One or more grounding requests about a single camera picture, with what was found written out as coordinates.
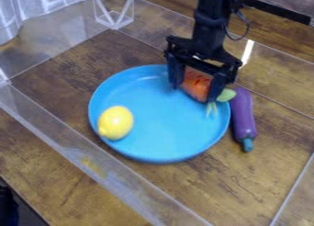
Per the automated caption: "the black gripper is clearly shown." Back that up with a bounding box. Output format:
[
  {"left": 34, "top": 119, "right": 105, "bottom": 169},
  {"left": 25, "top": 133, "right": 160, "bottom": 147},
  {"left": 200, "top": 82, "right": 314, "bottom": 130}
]
[{"left": 165, "top": 35, "right": 244, "bottom": 102}]

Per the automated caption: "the orange toy carrot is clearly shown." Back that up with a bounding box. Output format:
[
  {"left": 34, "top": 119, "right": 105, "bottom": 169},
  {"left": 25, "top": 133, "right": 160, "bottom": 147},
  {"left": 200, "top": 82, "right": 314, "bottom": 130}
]
[{"left": 181, "top": 67, "right": 237, "bottom": 116}]

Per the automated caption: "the blue round plate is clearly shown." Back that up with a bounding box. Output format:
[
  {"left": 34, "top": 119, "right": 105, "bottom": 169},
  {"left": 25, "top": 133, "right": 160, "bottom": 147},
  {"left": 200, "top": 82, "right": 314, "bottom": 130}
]
[{"left": 89, "top": 64, "right": 232, "bottom": 164}]

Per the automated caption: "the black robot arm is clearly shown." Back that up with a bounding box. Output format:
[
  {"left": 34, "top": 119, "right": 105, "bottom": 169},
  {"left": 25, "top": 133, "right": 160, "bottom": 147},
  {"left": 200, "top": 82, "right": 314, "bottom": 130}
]
[{"left": 165, "top": 0, "right": 250, "bottom": 102}]

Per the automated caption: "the purple toy eggplant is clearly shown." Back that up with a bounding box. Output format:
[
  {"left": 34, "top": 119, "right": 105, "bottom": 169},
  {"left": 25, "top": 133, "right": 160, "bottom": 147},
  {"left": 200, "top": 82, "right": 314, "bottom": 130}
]
[{"left": 232, "top": 87, "right": 258, "bottom": 152}]

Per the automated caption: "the yellow toy lemon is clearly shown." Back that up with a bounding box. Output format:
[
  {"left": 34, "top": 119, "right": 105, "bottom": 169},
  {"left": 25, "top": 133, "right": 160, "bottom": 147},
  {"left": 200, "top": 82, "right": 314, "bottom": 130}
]
[{"left": 98, "top": 106, "right": 134, "bottom": 141}]

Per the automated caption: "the grey white curtain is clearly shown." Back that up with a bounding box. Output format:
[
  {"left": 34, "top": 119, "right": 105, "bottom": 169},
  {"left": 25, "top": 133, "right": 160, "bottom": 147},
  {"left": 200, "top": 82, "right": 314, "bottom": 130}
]
[{"left": 0, "top": 0, "right": 85, "bottom": 45}]

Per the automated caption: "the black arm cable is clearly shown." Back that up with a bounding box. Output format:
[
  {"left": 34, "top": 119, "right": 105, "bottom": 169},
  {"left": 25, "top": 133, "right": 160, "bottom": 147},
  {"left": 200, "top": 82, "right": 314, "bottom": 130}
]
[{"left": 224, "top": 8, "right": 252, "bottom": 42}]

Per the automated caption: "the clear acrylic enclosure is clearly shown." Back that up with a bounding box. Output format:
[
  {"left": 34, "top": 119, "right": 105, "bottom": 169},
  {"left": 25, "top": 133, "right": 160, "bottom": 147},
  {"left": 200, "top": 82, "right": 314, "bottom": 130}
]
[{"left": 0, "top": 0, "right": 314, "bottom": 226}]

